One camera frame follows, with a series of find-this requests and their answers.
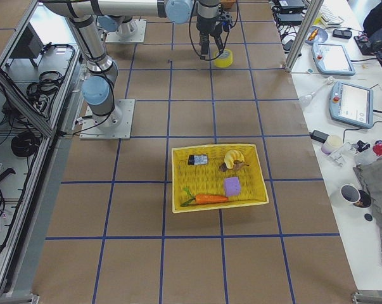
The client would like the lower teach pendant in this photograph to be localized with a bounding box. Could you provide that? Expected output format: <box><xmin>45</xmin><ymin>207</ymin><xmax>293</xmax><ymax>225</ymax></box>
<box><xmin>329</xmin><ymin>81</ymin><xmax>374</xmax><ymax>129</ymax></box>

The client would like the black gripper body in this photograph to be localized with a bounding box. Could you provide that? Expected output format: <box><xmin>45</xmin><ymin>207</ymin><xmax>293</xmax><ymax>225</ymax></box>
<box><xmin>196</xmin><ymin>0</ymin><xmax>232</xmax><ymax>35</ymax></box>

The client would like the yellow tape roll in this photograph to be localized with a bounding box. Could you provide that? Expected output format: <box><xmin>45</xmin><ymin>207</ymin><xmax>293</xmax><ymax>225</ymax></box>
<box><xmin>213</xmin><ymin>49</ymin><xmax>233</xmax><ymax>68</ymax></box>

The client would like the white paper cup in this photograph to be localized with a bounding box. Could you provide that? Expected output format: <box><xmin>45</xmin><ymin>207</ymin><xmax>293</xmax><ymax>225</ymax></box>
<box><xmin>340</xmin><ymin>184</ymin><xmax>361</xmax><ymax>206</ymax></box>

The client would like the teach pendant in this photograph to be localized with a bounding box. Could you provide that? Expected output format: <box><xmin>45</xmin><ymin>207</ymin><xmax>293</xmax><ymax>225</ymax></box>
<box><xmin>329</xmin><ymin>81</ymin><xmax>374</xmax><ymax>129</ymax></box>
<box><xmin>312</xmin><ymin>42</ymin><xmax>355</xmax><ymax>76</ymax></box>

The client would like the brown toy root piece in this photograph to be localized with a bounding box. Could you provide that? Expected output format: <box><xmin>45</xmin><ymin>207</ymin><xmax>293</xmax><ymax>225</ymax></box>
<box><xmin>219</xmin><ymin>160</ymin><xmax>249</xmax><ymax>172</ymax></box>

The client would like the upper teach pendant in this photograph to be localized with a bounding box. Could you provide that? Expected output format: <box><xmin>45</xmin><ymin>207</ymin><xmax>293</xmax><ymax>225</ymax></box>
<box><xmin>312</xmin><ymin>42</ymin><xmax>355</xmax><ymax>76</ymax></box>

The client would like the blue plate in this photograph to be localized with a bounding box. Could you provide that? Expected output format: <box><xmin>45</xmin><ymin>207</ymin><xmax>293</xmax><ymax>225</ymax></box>
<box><xmin>305</xmin><ymin>26</ymin><xmax>329</xmax><ymax>45</ymax></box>

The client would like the yellow plastic basket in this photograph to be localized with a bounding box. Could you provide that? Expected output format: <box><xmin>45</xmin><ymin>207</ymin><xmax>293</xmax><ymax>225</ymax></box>
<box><xmin>171</xmin><ymin>143</ymin><xmax>269</xmax><ymax>213</ymax></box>

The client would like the toy carrot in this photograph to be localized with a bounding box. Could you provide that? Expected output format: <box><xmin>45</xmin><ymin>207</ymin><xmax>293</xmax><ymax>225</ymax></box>
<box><xmin>181</xmin><ymin>187</ymin><xmax>229</xmax><ymax>207</ymax></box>

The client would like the purple foam block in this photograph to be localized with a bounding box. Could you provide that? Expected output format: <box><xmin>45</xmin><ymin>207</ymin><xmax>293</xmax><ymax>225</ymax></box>
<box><xmin>223</xmin><ymin>177</ymin><xmax>241</xmax><ymax>196</ymax></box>

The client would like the brass cylinder tool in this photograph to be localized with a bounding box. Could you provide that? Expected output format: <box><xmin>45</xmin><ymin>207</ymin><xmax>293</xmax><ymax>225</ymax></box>
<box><xmin>307</xmin><ymin>28</ymin><xmax>319</xmax><ymax>41</ymax></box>

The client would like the toy croissant bread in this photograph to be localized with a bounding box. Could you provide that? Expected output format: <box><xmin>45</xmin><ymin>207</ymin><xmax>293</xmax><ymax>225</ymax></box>
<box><xmin>224</xmin><ymin>149</ymin><xmax>245</xmax><ymax>168</ymax></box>

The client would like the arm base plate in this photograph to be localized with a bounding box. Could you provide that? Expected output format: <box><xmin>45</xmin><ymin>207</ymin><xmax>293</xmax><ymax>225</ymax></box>
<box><xmin>79</xmin><ymin>99</ymin><xmax>136</xmax><ymax>140</ymax></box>
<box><xmin>106</xmin><ymin>19</ymin><xmax>147</xmax><ymax>44</ymax></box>

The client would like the aluminium frame post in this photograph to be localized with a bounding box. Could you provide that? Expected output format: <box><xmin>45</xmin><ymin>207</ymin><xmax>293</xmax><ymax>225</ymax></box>
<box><xmin>284</xmin><ymin>0</ymin><xmax>324</xmax><ymax>72</ymax></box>

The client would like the red round object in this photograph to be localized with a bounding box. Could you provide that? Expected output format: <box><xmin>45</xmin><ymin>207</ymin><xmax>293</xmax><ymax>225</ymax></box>
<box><xmin>372</xmin><ymin>140</ymin><xmax>382</xmax><ymax>157</ymax></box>

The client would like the purple white cup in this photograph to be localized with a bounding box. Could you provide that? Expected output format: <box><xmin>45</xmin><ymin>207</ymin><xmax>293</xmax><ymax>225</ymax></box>
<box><xmin>321</xmin><ymin>135</ymin><xmax>343</xmax><ymax>155</ymax></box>

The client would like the black power adapter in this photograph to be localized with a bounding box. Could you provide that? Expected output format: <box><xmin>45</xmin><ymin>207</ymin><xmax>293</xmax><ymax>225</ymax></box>
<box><xmin>310</xmin><ymin>130</ymin><xmax>329</xmax><ymax>144</ymax></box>

